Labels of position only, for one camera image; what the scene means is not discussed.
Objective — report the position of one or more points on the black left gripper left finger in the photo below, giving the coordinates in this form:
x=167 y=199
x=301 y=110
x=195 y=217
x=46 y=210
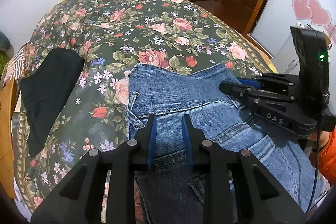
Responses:
x=146 y=141

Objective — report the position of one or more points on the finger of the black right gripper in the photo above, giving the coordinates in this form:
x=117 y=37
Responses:
x=253 y=83
x=235 y=90

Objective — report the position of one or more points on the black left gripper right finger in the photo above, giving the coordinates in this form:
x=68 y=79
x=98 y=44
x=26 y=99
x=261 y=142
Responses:
x=192 y=139

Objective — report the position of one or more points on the blue denim jeans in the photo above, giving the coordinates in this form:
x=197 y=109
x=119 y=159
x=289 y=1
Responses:
x=169 y=193

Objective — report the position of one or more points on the orange sleeve forearm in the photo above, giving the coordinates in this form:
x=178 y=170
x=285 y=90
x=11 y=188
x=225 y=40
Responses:
x=325 y=151

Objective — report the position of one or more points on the black folded garment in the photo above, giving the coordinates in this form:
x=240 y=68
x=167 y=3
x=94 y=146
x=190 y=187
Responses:
x=46 y=92

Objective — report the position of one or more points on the floral green bedspread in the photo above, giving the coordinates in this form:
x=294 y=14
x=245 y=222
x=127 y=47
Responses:
x=113 y=36

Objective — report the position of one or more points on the wooden headboard panel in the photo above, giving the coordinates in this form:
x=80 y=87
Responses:
x=8 y=103

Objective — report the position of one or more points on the green bag with clutter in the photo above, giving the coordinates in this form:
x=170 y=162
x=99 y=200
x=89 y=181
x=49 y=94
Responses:
x=5 y=51

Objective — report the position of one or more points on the black camera box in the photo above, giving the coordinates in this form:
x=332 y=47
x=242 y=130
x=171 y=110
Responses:
x=311 y=48

